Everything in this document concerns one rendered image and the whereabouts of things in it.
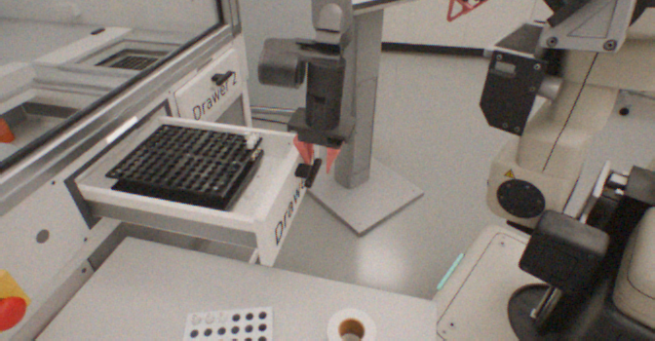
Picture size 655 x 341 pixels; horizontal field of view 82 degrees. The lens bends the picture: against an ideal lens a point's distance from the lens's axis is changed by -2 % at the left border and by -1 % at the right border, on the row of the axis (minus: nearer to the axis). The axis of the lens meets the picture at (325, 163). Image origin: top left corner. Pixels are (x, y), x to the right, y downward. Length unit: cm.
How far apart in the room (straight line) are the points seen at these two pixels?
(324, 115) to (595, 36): 40
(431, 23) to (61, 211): 332
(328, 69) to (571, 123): 54
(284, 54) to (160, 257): 43
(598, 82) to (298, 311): 66
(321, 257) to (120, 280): 107
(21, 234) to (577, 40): 84
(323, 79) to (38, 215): 47
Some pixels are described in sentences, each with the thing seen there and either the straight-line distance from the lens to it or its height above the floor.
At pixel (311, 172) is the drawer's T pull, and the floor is 91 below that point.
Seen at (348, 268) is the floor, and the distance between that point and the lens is 165.
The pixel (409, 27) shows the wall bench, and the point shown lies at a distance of 368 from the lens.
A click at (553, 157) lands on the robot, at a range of 90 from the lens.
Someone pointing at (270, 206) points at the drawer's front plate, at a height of 93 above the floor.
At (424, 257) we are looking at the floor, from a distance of 174.
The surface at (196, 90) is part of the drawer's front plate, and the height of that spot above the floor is 91.
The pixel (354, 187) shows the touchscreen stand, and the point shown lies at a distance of 195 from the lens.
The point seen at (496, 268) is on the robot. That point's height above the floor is 28.
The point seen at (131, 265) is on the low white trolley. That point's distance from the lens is 77.
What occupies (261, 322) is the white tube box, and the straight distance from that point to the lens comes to 60.
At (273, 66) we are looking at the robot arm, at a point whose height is 109.
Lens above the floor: 131
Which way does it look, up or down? 37 degrees down
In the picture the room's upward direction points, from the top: straight up
